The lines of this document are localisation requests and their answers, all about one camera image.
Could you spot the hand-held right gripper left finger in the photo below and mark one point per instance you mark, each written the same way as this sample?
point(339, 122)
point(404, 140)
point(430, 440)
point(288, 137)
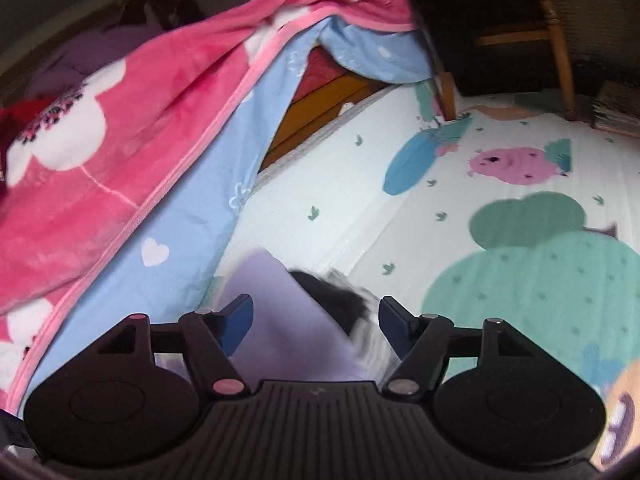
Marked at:
point(237, 325)

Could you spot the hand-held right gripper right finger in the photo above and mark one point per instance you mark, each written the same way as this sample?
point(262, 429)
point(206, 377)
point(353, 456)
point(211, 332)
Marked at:
point(395, 325)

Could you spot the lavender garment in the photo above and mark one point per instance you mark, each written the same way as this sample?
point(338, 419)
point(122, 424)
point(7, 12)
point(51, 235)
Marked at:
point(295, 330)

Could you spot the black folded garment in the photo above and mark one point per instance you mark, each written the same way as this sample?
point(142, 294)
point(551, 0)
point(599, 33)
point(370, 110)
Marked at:
point(330, 300)

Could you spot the cartoon printed play mat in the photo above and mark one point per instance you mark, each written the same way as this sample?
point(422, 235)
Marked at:
point(400, 240)

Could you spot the light blue bed sheet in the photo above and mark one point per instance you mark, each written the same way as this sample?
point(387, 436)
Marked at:
point(175, 220)

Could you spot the pink printed blanket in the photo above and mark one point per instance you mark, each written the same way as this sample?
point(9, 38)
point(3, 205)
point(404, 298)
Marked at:
point(125, 160)

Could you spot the red cloth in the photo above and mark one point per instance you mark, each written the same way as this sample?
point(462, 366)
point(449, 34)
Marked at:
point(20, 130)

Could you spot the dark cloth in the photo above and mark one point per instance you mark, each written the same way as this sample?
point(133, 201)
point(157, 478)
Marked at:
point(440, 25)

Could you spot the purple cloth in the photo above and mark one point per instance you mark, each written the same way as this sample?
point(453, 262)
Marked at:
point(90, 55)

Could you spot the stack of books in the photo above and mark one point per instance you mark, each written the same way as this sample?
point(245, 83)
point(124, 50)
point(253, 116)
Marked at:
point(617, 107)

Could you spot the wooden chair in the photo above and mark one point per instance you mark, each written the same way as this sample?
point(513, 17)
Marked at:
point(560, 50)

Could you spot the wooden bed frame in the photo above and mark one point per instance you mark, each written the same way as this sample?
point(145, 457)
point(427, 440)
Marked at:
point(310, 115)

